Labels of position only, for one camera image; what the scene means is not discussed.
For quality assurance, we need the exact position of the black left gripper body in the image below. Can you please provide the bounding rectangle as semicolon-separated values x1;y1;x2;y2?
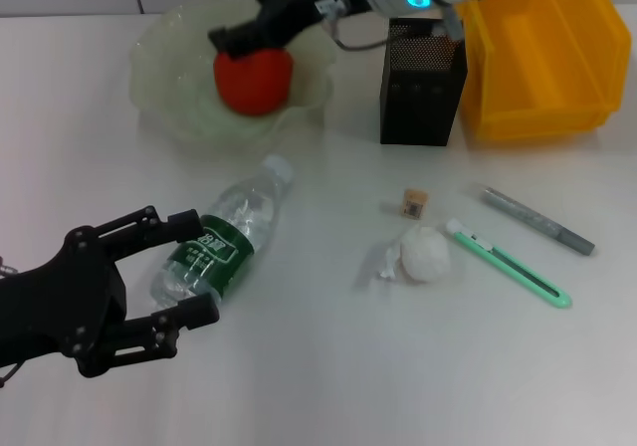
0;225;128;367

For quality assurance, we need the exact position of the clear water bottle green label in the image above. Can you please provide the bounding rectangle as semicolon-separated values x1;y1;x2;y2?
148;154;299;314

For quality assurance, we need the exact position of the red-orange fruit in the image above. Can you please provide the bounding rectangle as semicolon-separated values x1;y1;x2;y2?
213;50;295;117

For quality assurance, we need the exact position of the small tan barcode block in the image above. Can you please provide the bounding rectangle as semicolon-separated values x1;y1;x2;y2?
401;188;429;222

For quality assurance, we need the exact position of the white paper ball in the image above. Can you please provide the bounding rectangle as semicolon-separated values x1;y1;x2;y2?
377;224;453;286

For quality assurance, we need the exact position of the mint green utility knife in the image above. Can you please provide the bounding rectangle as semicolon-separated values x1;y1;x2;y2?
445;218;573;311

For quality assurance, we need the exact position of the pale green glass fruit plate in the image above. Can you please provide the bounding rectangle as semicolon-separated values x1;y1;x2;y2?
128;0;337;158

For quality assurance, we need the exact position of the black mesh pen holder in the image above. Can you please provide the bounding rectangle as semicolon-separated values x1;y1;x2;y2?
379;16;469;146

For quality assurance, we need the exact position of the grey marker pen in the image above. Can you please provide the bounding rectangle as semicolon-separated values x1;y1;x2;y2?
475;182;597;257

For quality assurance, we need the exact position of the yellow plastic storage bin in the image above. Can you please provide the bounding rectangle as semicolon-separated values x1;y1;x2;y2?
452;0;632;142

